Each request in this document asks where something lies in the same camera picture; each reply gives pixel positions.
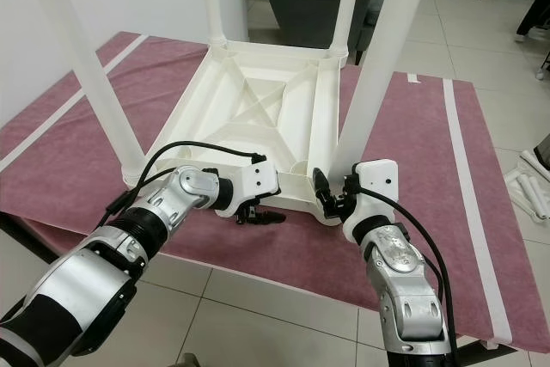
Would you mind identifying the white tape strip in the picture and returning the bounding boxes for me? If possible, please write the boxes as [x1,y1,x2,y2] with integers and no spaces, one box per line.
[441,80,513,346]
[0,34,149,170]

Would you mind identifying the pink table cloth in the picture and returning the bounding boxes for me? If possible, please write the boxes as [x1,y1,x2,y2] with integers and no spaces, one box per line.
[0,30,550,355]

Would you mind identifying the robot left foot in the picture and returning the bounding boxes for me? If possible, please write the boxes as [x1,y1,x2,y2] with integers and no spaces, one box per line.
[176,352,205,367]

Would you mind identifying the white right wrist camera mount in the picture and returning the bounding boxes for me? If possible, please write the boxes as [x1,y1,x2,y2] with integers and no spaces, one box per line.
[342,159,400,243]

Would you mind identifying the white plastic table top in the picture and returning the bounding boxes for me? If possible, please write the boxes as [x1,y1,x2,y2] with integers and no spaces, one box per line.
[142,39,349,226]

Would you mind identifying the person in black trousers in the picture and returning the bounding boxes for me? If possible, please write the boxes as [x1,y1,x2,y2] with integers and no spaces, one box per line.
[516,0,550,43]

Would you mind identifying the grey armchair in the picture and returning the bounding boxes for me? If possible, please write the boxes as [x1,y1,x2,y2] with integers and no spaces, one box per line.
[256,0,388,52]

